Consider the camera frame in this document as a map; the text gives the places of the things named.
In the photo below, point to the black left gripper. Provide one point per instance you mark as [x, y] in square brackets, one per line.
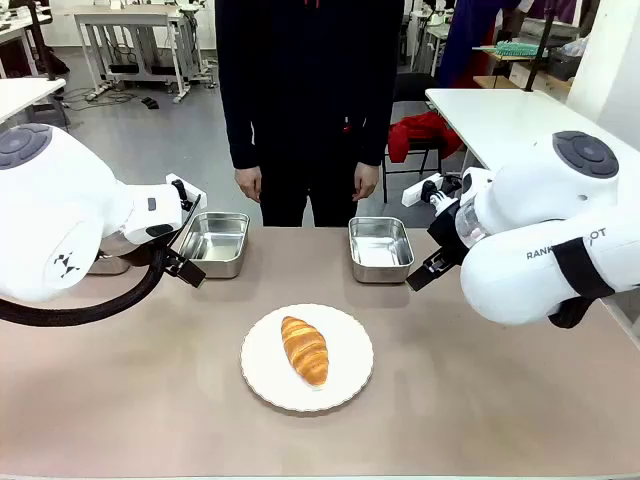
[175, 260]

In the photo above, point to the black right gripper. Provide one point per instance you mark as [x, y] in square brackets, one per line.
[445, 235]

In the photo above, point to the golden croissant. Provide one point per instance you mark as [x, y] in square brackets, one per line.
[305, 350]

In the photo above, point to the person's left forearm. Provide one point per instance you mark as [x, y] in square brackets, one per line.
[375, 135]

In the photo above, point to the person's right forearm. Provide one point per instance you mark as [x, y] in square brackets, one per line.
[242, 140]

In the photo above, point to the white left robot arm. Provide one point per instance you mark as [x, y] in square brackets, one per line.
[50, 210]

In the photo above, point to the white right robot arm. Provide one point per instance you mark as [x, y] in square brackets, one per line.
[540, 210]

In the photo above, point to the steel rectangular container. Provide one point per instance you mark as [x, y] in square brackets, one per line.
[380, 245]
[110, 265]
[215, 240]

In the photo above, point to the person's right hand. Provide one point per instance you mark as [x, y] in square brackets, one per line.
[248, 182]

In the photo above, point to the person's left hand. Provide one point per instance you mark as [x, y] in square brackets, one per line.
[366, 180]

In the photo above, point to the white scalloped plate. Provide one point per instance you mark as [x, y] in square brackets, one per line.
[265, 370]

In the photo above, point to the red cloth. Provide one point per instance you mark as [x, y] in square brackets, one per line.
[415, 135]

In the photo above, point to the large white table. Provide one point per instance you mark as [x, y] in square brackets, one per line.
[500, 120]

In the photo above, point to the black floor pedal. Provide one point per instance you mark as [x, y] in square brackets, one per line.
[150, 103]

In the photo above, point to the black chair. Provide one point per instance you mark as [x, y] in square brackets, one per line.
[415, 90]

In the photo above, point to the wooden bench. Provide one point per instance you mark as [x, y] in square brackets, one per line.
[492, 81]

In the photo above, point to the person in black clothes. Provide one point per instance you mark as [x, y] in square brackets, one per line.
[310, 100]

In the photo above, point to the black pole on large table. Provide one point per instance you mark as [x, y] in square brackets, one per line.
[529, 85]

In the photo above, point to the person in blue coat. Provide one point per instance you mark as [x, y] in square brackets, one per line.
[465, 40]

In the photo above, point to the small white table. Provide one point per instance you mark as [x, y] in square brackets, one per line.
[25, 92]

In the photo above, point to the teal bristle mat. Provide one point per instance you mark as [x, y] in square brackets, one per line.
[520, 50]

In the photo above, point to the grey crate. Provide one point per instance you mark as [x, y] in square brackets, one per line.
[562, 65]

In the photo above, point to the black pole on small table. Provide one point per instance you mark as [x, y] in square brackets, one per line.
[44, 50]

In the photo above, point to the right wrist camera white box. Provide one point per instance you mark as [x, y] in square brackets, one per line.
[415, 192]

